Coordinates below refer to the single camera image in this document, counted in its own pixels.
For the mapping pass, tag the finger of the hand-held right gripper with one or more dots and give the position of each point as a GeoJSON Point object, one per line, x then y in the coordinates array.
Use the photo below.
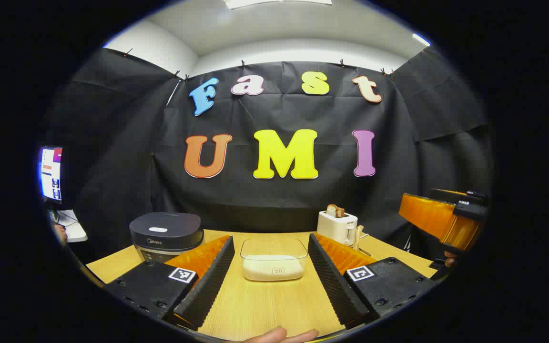
{"type": "Point", "coordinates": [432, 216]}

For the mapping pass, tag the brown bread slice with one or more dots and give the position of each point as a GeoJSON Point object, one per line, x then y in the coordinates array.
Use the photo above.
{"type": "Point", "coordinates": [335, 210]}

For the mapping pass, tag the ceiling light panel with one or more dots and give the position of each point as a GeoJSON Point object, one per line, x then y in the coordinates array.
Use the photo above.
{"type": "Point", "coordinates": [421, 40]}
{"type": "Point", "coordinates": [274, 3]}

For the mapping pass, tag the white toaster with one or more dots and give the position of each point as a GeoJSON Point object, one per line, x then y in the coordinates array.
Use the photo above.
{"type": "Point", "coordinates": [336, 227]}

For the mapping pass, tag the dark silver rice cooker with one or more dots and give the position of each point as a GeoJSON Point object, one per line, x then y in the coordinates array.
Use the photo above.
{"type": "Point", "coordinates": [165, 236]}

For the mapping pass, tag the computer monitor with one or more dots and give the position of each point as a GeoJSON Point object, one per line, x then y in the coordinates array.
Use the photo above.
{"type": "Point", "coordinates": [51, 174]}

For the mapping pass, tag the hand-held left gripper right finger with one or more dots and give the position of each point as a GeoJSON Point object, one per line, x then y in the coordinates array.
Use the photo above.
{"type": "Point", "coordinates": [334, 286]}

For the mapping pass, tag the clear plastic rice container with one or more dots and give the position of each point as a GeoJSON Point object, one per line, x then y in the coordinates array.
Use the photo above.
{"type": "Point", "coordinates": [273, 267]}

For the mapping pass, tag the white side table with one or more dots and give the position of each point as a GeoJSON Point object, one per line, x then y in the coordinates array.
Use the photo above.
{"type": "Point", "coordinates": [72, 228]}

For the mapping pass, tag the black backdrop cloth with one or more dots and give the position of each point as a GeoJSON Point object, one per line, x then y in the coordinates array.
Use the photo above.
{"type": "Point", "coordinates": [279, 205]}

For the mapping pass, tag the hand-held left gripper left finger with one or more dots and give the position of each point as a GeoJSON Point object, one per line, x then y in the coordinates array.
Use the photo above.
{"type": "Point", "coordinates": [208, 286]}

